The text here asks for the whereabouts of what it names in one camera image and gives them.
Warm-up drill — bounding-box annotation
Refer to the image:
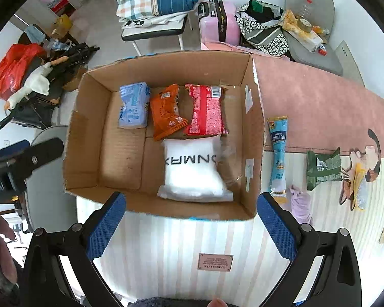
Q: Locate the orange snack packet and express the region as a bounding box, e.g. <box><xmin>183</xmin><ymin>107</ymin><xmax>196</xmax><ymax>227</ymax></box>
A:
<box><xmin>149</xmin><ymin>84</ymin><xmax>189</xmax><ymax>141</ymax></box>

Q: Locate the lavender small packet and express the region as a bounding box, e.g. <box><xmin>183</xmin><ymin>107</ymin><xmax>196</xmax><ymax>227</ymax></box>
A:
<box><xmin>288</xmin><ymin>185</ymin><xmax>314</xmax><ymax>225</ymax></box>

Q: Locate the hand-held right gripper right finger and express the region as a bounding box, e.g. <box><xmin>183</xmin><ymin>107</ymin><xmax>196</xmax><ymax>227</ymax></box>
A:
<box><xmin>257</xmin><ymin>192</ymin><xmax>363</xmax><ymax>307</ymax></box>

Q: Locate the white printed garment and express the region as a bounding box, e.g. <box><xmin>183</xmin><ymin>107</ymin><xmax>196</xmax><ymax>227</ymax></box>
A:
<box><xmin>120</xmin><ymin>12</ymin><xmax>188</xmax><ymax>29</ymax></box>

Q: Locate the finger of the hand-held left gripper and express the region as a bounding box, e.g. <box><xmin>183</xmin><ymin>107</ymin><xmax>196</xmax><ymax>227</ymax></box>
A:
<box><xmin>0</xmin><ymin>137</ymin><xmax>65</xmax><ymax>178</ymax></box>

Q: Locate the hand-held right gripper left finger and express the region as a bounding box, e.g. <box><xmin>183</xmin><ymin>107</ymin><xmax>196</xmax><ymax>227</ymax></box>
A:
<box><xmin>21</xmin><ymin>192</ymin><xmax>127</xmax><ymax>307</ymax></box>

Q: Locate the white goose plush toy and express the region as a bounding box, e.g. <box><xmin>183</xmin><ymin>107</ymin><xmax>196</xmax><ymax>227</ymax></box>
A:
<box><xmin>3</xmin><ymin>57</ymin><xmax>68</xmax><ymax>112</ymax></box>

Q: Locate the round grey stool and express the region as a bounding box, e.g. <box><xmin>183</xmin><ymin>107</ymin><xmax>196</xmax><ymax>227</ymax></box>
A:
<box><xmin>26</xmin><ymin>125</ymin><xmax>77</xmax><ymax>231</ymax></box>

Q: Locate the brown cardboard box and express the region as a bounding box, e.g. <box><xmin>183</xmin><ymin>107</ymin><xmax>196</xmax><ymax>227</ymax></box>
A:
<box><xmin>62</xmin><ymin>50</ymin><xmax>266</xmax><ymax>221</ymax></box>

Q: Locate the green snack packet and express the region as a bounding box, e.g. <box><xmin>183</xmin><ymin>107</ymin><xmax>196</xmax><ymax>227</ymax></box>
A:
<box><xmin>306</xmin><ymin>147</ymin><xmax>343</xmax><ymax>191</ymax></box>

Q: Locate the blue face mask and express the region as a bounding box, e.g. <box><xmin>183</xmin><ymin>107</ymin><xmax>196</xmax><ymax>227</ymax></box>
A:
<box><xmin>24</xmin><ymin>26</ymin><xmax>45</xmax><ymax>43</ymax></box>

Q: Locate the black metal chair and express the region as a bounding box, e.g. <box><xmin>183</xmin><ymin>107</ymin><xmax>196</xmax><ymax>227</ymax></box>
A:
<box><xmin>121</xmin><ymin>13</ymin><xmax>193</xmax><ymax>55</ymax></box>

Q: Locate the grey flat board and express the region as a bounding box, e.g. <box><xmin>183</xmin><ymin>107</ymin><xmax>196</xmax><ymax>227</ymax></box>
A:
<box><xmin>334</xmin><ymin>40</ymin><xmax>365</xmax><ymax>87</ymax></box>

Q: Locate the red snack packet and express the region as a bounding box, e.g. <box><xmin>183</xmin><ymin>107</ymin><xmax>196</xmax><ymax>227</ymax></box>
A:
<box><xmin>183</xmin><ymin>83</ymin><xmax>229</xmax><ymax>136</ymax></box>

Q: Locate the white cloth in clear bag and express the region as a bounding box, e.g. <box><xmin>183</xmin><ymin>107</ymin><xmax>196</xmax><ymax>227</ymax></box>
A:
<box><xmin>157</xmin><ymin>134</ymin><xmax>234</xmax><ymax>203</ymax></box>

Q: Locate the person's left hand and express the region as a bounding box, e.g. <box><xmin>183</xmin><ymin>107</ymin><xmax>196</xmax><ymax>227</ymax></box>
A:
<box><xmin>0</xmin><ymin>213</ymin><xmax>20</xmax><ymax>298</ymax></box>

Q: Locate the small yellow cardboard box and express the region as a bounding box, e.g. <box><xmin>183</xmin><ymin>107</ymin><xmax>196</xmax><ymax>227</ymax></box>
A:
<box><xmin>51</xmin><ymin>14</ymin><xmax>74</xmax><ymax>40</ymax></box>

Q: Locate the red plastic bag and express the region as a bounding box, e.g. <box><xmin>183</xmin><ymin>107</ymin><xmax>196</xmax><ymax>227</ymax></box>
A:
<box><xmin>0</xmin><ymin>43</ymin><xmax>47</xmax><ymax>100</ymax></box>

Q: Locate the pink suitcase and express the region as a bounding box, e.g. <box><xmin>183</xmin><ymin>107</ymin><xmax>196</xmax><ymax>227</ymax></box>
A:
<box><xmin>198</xmin><ymin>0</ymin><xmax>242</xmax><ymax>43</ymax></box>

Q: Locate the clear plastic bottle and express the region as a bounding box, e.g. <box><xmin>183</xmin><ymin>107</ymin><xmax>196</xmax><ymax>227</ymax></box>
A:
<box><xmin>296</xmin><ymin>0</ymin><xmax>314</xmax><ymax>23</ymax></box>

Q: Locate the light blue long packet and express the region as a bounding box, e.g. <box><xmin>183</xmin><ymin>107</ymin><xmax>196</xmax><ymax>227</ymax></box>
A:
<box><xmin>267</xmin><ymin>116</ymin><xmax>290</xmax><ymax>203</ymax></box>

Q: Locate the yellowish plastic bag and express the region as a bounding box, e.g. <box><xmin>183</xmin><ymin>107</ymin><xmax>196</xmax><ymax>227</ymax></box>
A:
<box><xmin>280</xmin><ymin>9</ymin><xmax>324</xmax><ymax>52</ymax></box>

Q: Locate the light blue tissue pack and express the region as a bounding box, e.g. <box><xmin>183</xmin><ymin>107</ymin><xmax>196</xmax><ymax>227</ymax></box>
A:
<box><xmin>119</xmin><ymin>81</ymin><xmax>151</xmax><ymax>130</ymax></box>

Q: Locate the patterned tote bag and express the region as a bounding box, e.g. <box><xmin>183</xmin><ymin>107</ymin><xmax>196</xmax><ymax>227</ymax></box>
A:
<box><xmin>235</xmin><ymin>0</ymin><xmax>292</xmax><ymax>58</ymax></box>

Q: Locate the brown tape roll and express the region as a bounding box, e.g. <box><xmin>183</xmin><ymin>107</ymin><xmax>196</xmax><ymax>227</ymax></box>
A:
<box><xmin>297</xmin><ymin>17</ymin><xmax>312</xmax><ymax>33</ymax></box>

